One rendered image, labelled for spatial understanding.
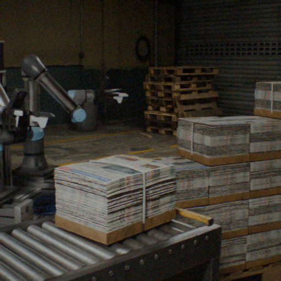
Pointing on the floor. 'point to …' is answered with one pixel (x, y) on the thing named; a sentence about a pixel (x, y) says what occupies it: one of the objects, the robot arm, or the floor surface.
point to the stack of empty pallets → (166, 93)
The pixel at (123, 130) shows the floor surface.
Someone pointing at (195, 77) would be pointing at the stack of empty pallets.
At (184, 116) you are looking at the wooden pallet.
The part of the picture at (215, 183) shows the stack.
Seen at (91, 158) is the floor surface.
